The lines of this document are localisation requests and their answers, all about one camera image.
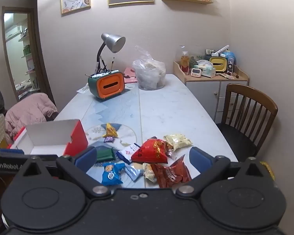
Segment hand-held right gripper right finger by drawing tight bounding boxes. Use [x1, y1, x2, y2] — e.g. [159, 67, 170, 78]
[175, 147, 264, 197]

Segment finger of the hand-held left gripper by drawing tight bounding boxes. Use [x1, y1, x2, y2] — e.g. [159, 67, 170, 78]
[0, 147, 25, 155]

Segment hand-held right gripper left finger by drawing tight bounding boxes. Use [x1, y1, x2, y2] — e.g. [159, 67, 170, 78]
[22, 146, 112, 197]

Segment green snack packet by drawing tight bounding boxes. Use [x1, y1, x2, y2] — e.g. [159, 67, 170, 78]
[96, 146, 116, 162]

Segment pale yellow snack packet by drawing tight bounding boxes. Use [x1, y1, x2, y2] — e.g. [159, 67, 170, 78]
[164, 134, 193, 151]

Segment blue cookie packet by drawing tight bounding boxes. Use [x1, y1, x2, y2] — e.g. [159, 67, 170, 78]
[102, 163, 125, 186]

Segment brown cake roll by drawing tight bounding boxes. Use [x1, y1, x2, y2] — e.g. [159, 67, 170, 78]
[165, 143, 178, 159]

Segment dark red snack packet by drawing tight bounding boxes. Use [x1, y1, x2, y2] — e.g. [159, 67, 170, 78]
[151, 155, 192, 188]

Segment red white cardboard box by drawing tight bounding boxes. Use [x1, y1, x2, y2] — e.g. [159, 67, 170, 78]
[8, 119, 89, 157]

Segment bright red snack packet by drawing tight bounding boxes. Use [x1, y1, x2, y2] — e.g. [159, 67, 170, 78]
[131, 138, 169, 164]

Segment blue white snack packet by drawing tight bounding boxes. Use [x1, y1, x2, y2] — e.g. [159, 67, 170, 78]
[116, 143, 141, 165]

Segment brown wooden chair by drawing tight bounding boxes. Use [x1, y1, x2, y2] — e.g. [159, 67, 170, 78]
[216, 84, 278, 162]

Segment pink puffer jacket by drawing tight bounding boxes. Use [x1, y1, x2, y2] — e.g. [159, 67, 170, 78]
[5, 92, 59, 137]

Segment light blue snack packet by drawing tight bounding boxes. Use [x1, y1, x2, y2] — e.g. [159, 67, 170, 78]
[124, 164, 144, 182]

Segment small cream snack packet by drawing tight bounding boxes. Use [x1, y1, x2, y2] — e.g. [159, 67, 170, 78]
[142, 163, 157, 183]

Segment white wooden cabinet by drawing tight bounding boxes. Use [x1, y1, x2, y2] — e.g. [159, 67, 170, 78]
[173, 61, 250, 121]

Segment green orange tissue box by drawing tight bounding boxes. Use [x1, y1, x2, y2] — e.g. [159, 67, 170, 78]
[88, 70, 125, 101]

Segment pale green tissue pack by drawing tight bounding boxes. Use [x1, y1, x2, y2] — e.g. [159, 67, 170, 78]
[193, 62, 216, 77]

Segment pink notebook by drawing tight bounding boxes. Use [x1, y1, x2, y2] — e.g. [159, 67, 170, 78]
[122, 67, 138, 84]

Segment pens in holder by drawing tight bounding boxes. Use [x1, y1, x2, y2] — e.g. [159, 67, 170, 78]
[98, 56, 116, 72]

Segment yellow tissue box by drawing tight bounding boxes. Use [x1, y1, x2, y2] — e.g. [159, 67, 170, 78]
[209, 57, 227, 72]

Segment orange liquid bottle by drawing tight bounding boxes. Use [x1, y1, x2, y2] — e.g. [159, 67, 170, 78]
[181, 51, 190, 75]

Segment clear plastic bag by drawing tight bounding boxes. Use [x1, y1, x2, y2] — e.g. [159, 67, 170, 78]
[133, 45, 166, 90]

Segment clear plastic jar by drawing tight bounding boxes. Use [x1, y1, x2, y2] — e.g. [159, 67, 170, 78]
[176, 45, 206, 69]

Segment blue globe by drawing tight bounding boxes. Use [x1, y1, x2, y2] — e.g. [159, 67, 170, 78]
[222, 50, 236, 61]

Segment white stick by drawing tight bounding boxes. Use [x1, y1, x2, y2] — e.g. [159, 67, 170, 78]
[212, 45, 229, 55]

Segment silver desk lamp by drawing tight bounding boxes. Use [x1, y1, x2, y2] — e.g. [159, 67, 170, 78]
[95, 33, 126, 74]

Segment brown door frame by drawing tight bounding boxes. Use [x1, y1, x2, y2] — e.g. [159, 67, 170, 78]
[1, 6, 55, 103]

